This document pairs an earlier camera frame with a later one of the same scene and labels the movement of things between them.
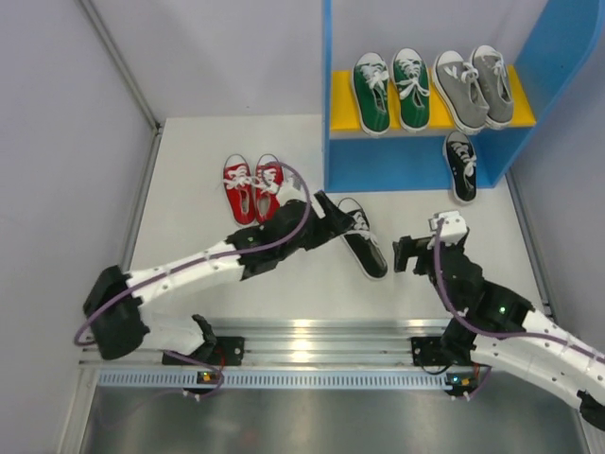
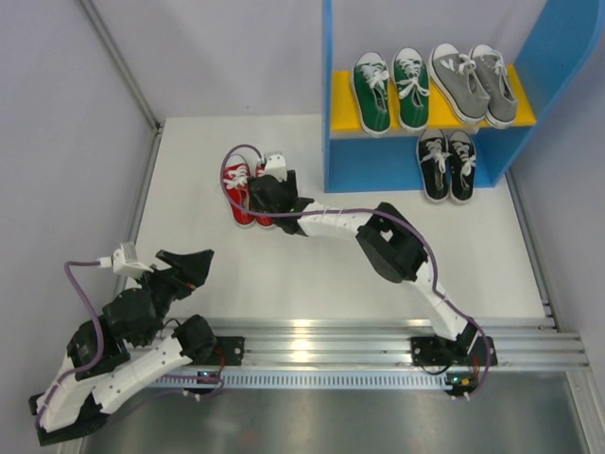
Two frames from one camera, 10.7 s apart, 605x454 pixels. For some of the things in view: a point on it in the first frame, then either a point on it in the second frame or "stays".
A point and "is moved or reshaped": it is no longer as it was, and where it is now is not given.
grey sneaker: [461, 94] is moved or reshaped
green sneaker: [372, 92] stays
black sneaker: [460, 158] stays
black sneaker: [362, 243] is moved or reshaped
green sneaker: [411, 82] stays
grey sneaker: [491, 71] stays
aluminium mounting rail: [296, 342] stays
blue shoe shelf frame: [560, 44] stays
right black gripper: [418, 255] → [264, 190]
